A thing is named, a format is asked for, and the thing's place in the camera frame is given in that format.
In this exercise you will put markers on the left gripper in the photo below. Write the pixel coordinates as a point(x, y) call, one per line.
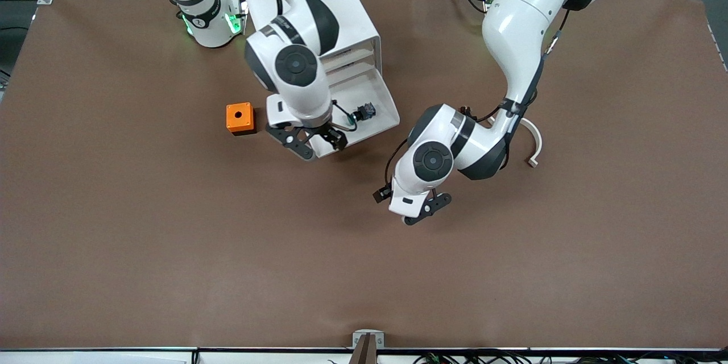
point(380, 194)

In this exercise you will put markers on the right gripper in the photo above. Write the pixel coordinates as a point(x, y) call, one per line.
point(330, 135)

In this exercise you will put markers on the white plastic drawer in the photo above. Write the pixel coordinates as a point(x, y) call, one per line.
point(355, 70)
point(355, 52)
point(369, 133)

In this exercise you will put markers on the green push button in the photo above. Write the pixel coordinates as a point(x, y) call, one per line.
point(365, 111)

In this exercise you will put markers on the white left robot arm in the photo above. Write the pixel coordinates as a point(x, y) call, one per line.
point(517, 17)

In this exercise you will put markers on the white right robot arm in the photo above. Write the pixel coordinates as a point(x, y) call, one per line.
point(296, 65)

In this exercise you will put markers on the orange box with hole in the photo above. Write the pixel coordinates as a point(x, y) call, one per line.
point(245, 123)

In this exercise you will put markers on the brown table mat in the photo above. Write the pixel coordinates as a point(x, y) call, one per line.
point(364, 273)

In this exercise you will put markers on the brown pole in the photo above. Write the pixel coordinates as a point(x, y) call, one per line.
point(367, 352)

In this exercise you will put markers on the white curved bracket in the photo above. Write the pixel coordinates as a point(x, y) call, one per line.
point(538, 142)

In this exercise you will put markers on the grey metal mount bracket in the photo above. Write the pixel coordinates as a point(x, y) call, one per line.
point(357, 341)

